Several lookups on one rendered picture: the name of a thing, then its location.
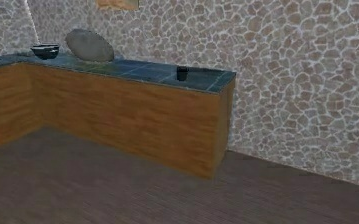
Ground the small black cup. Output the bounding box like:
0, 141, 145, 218
176, 66, 190, 82

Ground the wooden counter with dark top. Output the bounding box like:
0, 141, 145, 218
0, 52, 237, 181

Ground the framed picture on wall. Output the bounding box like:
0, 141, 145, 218
96, 0, 141, 11

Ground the black bowl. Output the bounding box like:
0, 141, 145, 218
30, 43, 61, 61

